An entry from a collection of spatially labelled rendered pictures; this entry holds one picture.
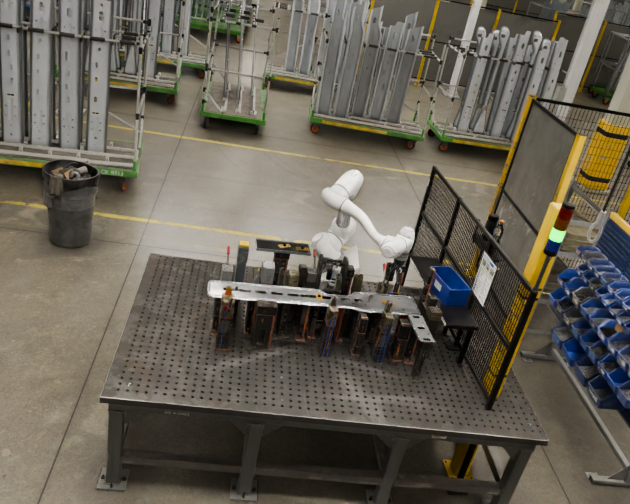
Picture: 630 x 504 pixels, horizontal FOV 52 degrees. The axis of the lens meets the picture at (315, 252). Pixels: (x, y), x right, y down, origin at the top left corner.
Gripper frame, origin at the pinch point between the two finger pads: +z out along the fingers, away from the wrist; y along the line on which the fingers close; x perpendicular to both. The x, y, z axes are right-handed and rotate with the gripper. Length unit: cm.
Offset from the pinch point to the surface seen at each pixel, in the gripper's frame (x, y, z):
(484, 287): 55, 14, -13
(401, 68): 185, -695, -4
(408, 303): 14.4, -1.1, 13.7
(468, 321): 49, 19, 11
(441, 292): 36.7, -5.1, 5.3
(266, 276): -81, -12, 9
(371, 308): -13.3, 8.7, 13.6
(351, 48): 94, -683, -24
